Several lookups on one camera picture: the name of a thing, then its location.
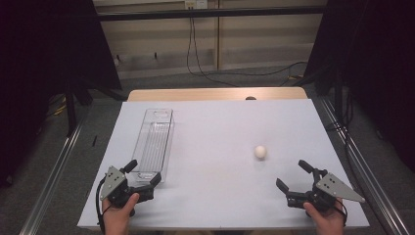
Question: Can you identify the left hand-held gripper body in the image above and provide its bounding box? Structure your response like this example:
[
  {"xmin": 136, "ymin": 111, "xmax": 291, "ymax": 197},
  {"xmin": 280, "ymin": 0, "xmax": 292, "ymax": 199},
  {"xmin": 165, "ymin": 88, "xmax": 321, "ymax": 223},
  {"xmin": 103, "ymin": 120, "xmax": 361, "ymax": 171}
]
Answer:
[{"xmin": 99, "ymin": 165, "xmax": 155, "ymax": 210}]

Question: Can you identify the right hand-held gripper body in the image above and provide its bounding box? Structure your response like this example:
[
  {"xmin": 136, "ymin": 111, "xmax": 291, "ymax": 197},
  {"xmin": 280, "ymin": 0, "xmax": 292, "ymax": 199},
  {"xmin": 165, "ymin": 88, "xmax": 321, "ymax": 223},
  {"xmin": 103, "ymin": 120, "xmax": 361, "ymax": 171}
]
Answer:
[{"xmin": 285, "ymin": 168, "xmax": 366, "ymax": 213}]

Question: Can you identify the clear plastic tray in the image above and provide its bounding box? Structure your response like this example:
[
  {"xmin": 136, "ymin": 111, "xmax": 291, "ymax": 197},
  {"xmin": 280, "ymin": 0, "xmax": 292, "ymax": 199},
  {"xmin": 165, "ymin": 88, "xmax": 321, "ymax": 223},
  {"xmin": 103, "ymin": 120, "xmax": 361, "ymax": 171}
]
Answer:
[{"xmin": 130, "ymin": 108, "xmax": 175, "ymax": 184}]

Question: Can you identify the white egg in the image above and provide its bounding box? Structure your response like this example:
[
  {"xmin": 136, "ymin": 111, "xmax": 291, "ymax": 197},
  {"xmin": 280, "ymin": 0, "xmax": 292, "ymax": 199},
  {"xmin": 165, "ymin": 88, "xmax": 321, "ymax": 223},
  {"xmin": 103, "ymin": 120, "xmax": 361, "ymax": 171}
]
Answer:
[{"xmin": 254, "ymin": 145, "xmax": 268, "ymax": 161}]

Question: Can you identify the person's right hand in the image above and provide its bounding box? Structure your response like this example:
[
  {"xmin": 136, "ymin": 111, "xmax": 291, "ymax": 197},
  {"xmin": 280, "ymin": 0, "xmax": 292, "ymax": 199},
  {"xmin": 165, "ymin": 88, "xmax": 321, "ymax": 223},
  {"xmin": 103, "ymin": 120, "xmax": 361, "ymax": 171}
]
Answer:
[{"xmin": 302, "ymin": 197, "xmax": 347, "ymax": 235}]

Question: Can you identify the person's left hand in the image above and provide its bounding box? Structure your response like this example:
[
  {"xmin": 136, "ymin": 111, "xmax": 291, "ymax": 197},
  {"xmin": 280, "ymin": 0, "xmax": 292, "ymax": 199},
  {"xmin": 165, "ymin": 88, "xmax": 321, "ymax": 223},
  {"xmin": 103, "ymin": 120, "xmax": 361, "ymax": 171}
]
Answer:
[{"xmin": 102, "ymin": 192, "xmax": 141, "ymax": 235}]

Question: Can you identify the white table mat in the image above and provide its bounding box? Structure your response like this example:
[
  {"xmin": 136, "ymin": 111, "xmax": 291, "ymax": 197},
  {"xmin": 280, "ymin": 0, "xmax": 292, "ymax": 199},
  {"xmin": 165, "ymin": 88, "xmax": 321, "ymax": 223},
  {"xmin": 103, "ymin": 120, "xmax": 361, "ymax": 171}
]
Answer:
[{"xmin": 77, "ymin": 99, "xmax": 370, "ymax": 229}]

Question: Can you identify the black metal stand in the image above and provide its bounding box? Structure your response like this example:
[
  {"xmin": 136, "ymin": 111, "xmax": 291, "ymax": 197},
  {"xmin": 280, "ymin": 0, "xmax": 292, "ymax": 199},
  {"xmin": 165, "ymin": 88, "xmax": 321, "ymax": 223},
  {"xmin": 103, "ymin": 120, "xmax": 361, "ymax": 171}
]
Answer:
[
  {"xmin": 321, "ymin": 65, "xmax": 347, "ymax": 121},
  {"xmin": 63, "ymin": 77, "xmax": 128, "ymax": 138}
]

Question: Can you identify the wooden table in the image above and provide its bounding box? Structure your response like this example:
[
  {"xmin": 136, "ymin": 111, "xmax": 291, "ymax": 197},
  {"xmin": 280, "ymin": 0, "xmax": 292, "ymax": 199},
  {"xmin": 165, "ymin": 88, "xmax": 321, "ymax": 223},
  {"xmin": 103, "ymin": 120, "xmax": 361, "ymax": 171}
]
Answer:
[{"xmin": 126, "ymin": 86, "xmax": 308, "ymax": 102}]

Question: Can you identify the black curtain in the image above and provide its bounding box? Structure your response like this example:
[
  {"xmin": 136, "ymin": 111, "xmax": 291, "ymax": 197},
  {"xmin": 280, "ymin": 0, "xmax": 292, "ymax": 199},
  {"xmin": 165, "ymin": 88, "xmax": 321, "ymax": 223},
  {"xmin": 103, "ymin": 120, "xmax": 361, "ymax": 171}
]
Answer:
[
  {"xmin": 0, "ymin": 0, "xmax": 123, "ymax": 189},
  {"xmin": 302, "ymin": 0, "xmax": 415, "ymax": 170}
]

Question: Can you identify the black horizontal bar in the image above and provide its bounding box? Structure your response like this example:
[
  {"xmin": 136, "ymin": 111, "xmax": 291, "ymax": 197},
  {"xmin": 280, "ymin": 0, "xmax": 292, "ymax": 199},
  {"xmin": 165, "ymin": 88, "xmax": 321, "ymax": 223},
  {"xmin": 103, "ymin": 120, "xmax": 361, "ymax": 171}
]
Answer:
[{"xmin": 96, "ymin": 5, "xmax": 327, "ymax": 23}]

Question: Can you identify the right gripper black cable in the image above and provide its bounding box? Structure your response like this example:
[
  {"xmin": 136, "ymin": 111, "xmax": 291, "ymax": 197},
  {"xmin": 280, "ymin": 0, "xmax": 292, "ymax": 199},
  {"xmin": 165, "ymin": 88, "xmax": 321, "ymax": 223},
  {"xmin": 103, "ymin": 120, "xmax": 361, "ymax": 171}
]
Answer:
[{"xmin": 334, "ymin": 198, "xmax": 348, "ymax": 226}]

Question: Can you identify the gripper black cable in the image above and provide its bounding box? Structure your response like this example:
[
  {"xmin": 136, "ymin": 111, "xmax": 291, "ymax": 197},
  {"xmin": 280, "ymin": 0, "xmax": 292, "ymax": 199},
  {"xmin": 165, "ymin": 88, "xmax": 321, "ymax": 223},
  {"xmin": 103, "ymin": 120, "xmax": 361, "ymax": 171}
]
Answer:
[
  {"xmin": 334, "ymin": 198, "xmax": 348, "ymax": 226},
  {"xmin": 95, "ymin": 175, "xmax": 107, "ymax": 234}
]

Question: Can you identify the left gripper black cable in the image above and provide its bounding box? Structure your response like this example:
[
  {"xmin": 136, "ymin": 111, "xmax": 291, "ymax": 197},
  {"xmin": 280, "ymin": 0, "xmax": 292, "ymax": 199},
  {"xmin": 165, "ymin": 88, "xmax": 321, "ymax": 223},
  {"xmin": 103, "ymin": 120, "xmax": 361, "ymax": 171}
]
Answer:
[{"xmin": 95, "ymin": 175, "xmax": 107, "ymax": 234}]

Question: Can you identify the metal floor rail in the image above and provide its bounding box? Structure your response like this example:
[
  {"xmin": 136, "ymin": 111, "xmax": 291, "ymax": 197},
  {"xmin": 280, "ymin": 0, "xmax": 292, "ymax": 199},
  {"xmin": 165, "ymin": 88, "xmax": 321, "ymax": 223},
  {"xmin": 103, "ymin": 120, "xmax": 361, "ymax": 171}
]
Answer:
[
  {"xmin": 19, "ymin": 117, "xmax": 86, "ymax": 235},
  {"xmin": 317, "ymin": 97, "xmax": 410, "ymax": 235}
]

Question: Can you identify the black floor cable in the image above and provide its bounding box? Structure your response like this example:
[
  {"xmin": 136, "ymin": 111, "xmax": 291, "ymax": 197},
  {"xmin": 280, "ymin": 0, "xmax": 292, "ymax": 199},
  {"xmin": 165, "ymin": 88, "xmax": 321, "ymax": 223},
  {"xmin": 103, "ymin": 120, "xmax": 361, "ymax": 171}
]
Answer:
[{"xmin": 326, "ymin": 91, "xmax": 370, "ymax": 197}]

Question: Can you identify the yellow floor cable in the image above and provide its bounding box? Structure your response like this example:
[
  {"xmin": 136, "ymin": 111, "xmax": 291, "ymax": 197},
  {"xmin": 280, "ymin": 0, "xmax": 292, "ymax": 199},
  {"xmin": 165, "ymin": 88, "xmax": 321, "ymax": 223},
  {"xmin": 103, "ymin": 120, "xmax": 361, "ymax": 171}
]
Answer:
[{"xmin": 48, "ymin": 94, "xmax": 68, "ymax": 117}]

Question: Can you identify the black wall cable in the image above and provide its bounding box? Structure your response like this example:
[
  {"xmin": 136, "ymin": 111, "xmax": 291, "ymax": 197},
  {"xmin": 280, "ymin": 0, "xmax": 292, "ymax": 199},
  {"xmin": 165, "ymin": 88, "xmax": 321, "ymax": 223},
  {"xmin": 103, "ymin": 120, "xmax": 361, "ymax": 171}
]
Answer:
[
  {"xmin": 186, "ymin": 18, "xmax": 241, "ymax": 88},
  {"xmin": 190, "ymin": 18, "xmax": 309, "ymax": 77}
]

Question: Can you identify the white wall outlet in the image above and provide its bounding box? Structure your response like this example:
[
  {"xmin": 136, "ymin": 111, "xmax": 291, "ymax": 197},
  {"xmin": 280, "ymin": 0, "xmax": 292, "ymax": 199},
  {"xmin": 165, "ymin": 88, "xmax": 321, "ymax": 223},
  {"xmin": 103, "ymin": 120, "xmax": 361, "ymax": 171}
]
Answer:
[{"xmin": 184, "ymin": 0, "xmax": 208, "ymax": 10}]

